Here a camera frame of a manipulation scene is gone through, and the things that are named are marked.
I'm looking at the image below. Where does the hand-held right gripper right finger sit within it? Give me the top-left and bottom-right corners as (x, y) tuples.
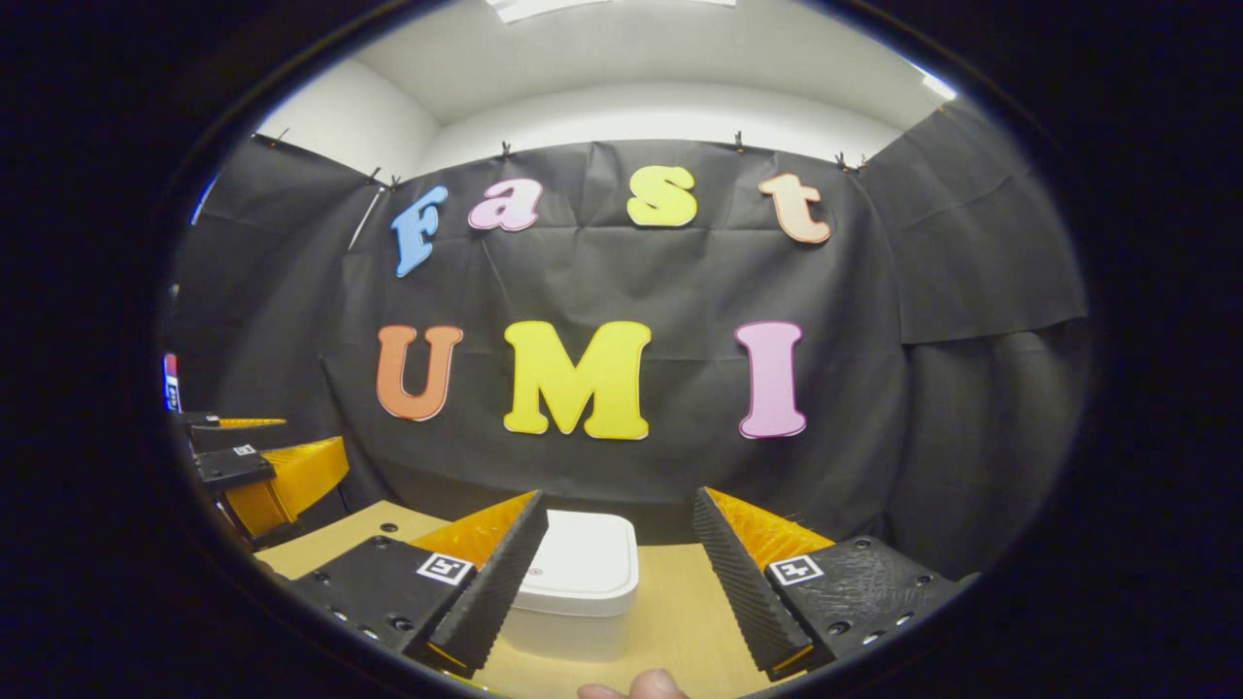
(693, 487), (980, 681)

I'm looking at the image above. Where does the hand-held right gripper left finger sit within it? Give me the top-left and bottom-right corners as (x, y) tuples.
(291, 490), (550, 678)

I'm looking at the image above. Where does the white desktop garbage bin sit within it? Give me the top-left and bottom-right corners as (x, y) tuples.
(500, 511), (640, 663)

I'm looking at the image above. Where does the wooden desktop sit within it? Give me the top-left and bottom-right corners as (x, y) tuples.
(254, 500), (778, 699)

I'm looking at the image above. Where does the black backdrop cloth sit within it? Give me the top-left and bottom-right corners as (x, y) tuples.
(165, 97), (1093, 583)

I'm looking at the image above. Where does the large ceiling light panel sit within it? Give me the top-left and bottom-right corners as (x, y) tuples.
(486, 0), (736, 22)

